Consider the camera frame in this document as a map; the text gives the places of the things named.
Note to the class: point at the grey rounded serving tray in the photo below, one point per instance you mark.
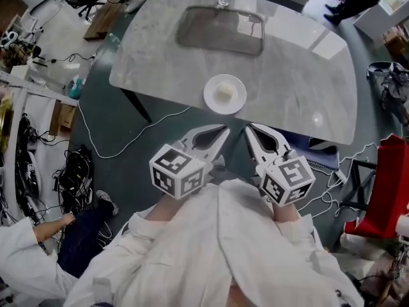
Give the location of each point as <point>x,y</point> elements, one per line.
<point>220,30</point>

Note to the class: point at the dark upholstered chair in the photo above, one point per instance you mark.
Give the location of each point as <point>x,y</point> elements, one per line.
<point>322,160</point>

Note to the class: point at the pale yellow food block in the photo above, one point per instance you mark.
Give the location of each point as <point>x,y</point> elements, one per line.
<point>225,91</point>

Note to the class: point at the stack of wooden planks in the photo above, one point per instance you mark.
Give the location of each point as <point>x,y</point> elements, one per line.
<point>102,22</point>

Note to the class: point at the person's white coat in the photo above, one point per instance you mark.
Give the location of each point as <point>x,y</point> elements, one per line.
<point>207,254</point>

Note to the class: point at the person's right forearm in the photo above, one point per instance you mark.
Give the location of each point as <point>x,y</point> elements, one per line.
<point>286,213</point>

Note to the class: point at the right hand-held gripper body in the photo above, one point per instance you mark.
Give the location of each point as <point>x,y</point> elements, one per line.
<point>287,177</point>

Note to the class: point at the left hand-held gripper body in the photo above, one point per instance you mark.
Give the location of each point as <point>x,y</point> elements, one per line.
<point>172,162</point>

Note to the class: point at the teal plastic bag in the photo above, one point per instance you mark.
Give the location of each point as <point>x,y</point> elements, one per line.
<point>76,88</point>

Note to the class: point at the black table leg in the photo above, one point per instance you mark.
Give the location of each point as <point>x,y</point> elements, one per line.
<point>137,105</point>

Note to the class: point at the white round plate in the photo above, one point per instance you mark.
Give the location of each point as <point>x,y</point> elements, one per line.
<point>212,102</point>

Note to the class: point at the person's left forearm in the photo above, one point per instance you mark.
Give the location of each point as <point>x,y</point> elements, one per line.
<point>166,206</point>

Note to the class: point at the white power strip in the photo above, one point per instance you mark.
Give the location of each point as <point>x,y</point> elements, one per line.
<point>340,176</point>

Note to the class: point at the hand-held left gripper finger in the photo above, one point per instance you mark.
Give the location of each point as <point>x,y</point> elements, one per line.
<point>204,128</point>
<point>220,152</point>

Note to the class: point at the white metal shelf rack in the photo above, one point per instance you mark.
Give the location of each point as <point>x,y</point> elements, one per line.
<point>32,89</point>

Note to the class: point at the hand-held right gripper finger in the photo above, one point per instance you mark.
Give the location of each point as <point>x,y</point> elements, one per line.
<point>282,144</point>
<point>257,157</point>

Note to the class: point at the pile of black devices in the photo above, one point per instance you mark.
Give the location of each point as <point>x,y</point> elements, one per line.
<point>76,177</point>

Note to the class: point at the small plastic bottle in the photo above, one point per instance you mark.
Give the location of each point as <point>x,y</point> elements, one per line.
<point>114,39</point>

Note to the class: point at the brown cardboard box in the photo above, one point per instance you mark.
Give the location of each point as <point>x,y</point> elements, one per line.
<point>64,118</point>

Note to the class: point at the red cloth covered stand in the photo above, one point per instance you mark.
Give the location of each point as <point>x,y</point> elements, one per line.
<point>386,187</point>

